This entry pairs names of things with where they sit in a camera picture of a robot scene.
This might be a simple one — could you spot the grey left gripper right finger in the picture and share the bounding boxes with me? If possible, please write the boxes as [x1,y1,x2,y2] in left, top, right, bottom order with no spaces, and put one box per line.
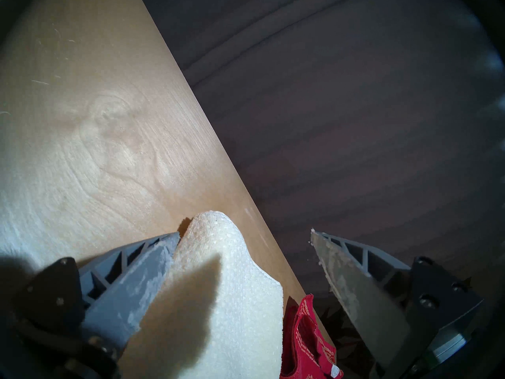
[310,229,484,377]

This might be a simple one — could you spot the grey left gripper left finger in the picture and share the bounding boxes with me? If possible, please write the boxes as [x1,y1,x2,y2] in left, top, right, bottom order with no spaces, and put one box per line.
[12,232,181,355]

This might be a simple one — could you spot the red towel with gold border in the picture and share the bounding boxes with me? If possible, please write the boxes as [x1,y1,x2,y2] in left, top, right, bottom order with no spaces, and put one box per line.
[279,294,344,379]

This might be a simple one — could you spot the cream dotted towel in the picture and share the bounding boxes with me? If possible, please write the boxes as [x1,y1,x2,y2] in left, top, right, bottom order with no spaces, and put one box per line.
[118,211,284,379]

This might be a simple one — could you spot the grey-brown pleated curtain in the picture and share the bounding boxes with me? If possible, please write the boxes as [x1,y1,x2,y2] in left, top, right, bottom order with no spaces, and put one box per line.
[136,0,505,304]

